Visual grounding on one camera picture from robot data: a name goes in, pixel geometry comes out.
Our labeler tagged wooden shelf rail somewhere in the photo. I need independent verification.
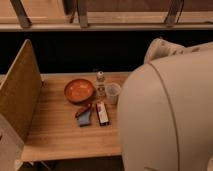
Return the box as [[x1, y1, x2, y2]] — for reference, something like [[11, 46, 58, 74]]
[[0, 0, 213, 31]]

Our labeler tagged left cork divider panel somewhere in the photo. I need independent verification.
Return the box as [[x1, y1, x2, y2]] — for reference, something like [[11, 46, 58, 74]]
[[0, 39, 42, 141]]

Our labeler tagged translucent plastic cup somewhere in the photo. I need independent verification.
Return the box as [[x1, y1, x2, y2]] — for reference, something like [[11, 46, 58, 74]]
[[105, 83, 121, 105]]

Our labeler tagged clear glass shaker bottle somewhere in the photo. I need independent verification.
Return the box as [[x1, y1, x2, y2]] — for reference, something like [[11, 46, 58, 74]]
[[96, 71, 106, 97]]

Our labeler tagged orange ceramic bowl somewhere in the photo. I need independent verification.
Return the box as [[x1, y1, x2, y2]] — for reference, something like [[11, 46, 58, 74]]
[[64, 79, 95, 103]]

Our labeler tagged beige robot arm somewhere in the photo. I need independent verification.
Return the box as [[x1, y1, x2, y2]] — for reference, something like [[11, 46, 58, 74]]
[[118, 38, 213, 171]]

